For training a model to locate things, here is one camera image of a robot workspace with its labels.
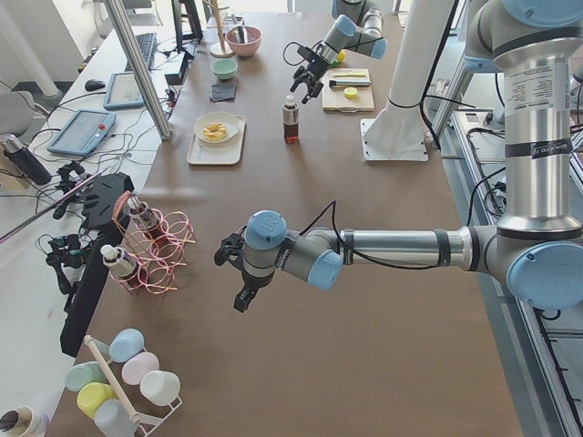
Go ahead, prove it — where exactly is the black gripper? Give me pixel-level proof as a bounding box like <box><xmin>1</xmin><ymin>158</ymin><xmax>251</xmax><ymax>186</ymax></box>
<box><xmin>290</xmin><ymin>42</ymin><xmax>338</xmax><ymax>104</ymax></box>
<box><xmin>233</xmin><ymin>272</ymin><xmax>263</xmax><ymax>311</ymax></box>

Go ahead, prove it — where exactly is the tea bottle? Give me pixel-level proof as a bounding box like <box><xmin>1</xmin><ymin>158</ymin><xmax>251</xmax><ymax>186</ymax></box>
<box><xmin>100</xmin><ymin>244</ymin><xmax>147</xmax><ymax>289</ymax></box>
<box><xmin>282</xmin><ymin>95</ymin><xmax>299</xmax><ymax>144</ymax></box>
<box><xmin>127</xmin><ymin>197</ymin><xmax>164</xmax><ymax>240</ymax></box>

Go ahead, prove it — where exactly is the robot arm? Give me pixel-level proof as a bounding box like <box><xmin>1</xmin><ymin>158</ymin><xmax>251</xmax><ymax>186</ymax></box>
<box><xmin>291</xmin><ymin>1</ymin><xmax>387</xmax><ymax>104</ymax></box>
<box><xmin>227</xmin><ymin>1</ymin><xmax>582</xmax><ymax>311</ymax></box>

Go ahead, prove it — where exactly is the cream serving tray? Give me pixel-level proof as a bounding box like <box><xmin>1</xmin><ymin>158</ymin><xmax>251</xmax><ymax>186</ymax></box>
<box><xmin>186</xmin><ymin>111</ymin><xmax>246</xmax><ymax>166</ymax></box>

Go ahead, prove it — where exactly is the steel muddler black tip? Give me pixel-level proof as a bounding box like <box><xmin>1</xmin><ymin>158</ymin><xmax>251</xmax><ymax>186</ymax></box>
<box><xmin>328</xmin><ymin>79</ymin><xmax>371</xmax><ymax>88</ymax></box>

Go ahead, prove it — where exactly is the wooden cutting board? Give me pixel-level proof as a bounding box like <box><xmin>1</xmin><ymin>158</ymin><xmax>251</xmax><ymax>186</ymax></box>
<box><xmin>322</xmin><ymin>68</ymin><xmax>374</xmax><ymax>112</ymax></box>

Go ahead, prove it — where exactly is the yellow plastic knife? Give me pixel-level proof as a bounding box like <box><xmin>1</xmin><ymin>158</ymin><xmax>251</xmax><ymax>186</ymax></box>
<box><xmin>332</xmin><ymin>70</ymin><xmax>367</xmax><ymax>77</ymax></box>

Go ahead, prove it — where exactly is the half lemon slice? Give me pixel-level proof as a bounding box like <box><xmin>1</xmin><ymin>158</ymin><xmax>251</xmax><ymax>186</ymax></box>
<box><xmin>343</xmin><ymin>86</ymin><xmax>358</xmax><ymax>99</ymax></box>

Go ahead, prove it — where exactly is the pink bowl with ice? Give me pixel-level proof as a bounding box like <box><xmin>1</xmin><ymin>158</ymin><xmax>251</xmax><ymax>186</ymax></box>
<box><xmin>226</xmin><ymin>25</ymin><xmax>262</xmax><ymax>57</ymax></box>

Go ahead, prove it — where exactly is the mint green bowl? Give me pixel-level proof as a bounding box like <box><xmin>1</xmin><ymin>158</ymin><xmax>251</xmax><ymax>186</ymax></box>
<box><xmin>211</xmin><ymin>58</ymin><xmax>238</xmax><ymax>80</ymax></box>

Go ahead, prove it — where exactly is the metal scoop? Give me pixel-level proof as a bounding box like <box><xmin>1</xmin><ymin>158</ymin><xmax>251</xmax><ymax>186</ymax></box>
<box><xmin>232</xmin><ymin>25</ymin><xmax>249</xmax><ymax>45</ymax></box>

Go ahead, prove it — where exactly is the wooden mug tree stand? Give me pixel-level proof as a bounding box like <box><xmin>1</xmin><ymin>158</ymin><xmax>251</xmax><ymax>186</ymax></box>
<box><xmin>203</xmin><ymin>0</ymin><xmax>234</xmax><ymax>58</ymax></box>

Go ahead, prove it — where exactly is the white plate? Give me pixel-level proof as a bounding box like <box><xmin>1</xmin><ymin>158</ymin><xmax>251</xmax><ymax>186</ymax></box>
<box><xmin>194</xmin><ymin>111</ymin><xmax>244</xmax><ymax>145</ymax></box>

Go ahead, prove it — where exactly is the braided donut pastry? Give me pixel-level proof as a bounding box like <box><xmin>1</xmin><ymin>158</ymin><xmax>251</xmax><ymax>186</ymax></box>
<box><xmin>203</xmin><ymin>122</ymin><xmax>228</xmax><ymax>142</ymax></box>

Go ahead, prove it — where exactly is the white cup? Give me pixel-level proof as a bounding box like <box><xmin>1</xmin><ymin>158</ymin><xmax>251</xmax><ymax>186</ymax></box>
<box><xmin>139</xmin><ymin>370</ymin><xmax>180</xmax><ymax>406</ymax></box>

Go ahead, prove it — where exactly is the blue cup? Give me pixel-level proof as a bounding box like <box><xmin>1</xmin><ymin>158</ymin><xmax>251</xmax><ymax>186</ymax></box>
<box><xmin>109</xmin><ymin>328</ymin><xmax>145</xmax><ymax>363</ymax></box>

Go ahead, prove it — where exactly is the pink cup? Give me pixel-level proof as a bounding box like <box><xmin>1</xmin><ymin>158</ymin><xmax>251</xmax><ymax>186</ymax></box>
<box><xmin>121</xmin><ymin>351</ymin><xmax>159</xmax><ymax>385</ymax></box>

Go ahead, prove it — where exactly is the black keyboard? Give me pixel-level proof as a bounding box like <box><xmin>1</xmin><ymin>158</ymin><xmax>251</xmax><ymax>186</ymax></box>
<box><xmin>135</xmin><ymin>33</ymin><xmax>157</xmax><ymax>70</ymax></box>

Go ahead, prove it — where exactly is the black stand device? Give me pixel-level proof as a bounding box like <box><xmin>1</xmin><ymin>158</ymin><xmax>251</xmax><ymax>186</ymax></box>
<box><xmin>60</xmin><ymin>172</ymin><xmax>134</xmax><ymax>358</ymax></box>

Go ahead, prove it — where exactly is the grey cup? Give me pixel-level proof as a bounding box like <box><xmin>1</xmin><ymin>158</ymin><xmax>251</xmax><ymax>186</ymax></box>
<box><xmin>94</xmin><ymin>399</ymin><xmax>138</xmax><ymax>437</ymax></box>

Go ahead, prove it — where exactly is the yellow cup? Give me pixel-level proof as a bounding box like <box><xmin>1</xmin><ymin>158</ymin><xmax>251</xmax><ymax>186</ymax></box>
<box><xmin>77</xmin><ymin>382</ymin><xmax>118</xmax><ymax>420</ymax></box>

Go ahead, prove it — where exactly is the green cup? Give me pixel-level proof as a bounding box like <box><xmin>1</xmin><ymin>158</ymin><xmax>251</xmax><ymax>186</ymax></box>
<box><xmin>65</xmin><ymin>361</ymin><xmax>107</xmax><ymax>392</ymax></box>

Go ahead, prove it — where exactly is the blue tablet far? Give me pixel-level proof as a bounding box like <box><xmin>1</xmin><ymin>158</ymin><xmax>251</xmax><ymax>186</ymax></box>
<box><xmin>103</xmin><ymin>71</ymin><xmax>145</xmax><ymax>111</ymax></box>

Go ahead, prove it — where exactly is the blue tablet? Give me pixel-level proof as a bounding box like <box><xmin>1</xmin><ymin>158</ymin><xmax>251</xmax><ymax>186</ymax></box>
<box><xmin>46</xmin><ymin>110</ymin><xmax>117</xmax><ymax>157</ymax></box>
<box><xmin>103</xmin><ymin>71</ymin><xmax>145</xmax><ymax>111</ymax></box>

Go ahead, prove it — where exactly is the black computer mouse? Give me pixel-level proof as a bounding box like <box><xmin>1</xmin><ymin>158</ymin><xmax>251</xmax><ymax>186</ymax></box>
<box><xmin>85</xmin><ymin>79</ymin><xmax>106</xmax><ymax>92</ymax></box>

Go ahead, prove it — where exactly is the blue tablet near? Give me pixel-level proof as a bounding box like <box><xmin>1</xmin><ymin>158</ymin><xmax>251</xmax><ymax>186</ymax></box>
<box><xmin>46</xmin><ymin>110</ymin><xmax>117</xmax><ymax>157</ymax></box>

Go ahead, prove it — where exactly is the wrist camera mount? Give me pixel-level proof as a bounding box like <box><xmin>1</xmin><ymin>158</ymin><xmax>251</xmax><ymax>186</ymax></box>
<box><xmin>213</xmin><ymin>233</ymin><xmax>245</xmax><ymax>270</ymax></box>

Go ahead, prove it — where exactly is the copper wire bottle rack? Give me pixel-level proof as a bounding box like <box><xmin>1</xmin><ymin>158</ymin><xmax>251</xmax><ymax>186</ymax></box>
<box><xmin>109</xmin><ymin>191</ymin><xmax>196</xmax><ymax>300</ymax></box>

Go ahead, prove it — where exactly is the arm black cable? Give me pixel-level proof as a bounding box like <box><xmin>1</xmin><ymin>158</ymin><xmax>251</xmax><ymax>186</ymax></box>
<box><xmin>300</xmin><ymin>198</ymin><xmax>456</xmax><ymax>267</ymax></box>

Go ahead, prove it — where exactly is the wooden rack handle rod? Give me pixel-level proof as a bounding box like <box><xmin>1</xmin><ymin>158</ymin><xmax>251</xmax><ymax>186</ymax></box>
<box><xmin>84</xmin><ymin>335</ymin><xmax>140</xmax><ymax>423</ymax></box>

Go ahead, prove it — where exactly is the aluminium frame post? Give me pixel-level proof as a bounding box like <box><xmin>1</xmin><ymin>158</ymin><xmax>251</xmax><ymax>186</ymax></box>
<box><xmin>104</xmin><ymin>0</ymin><xmax>172</xmax><ymax>141</ymax></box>

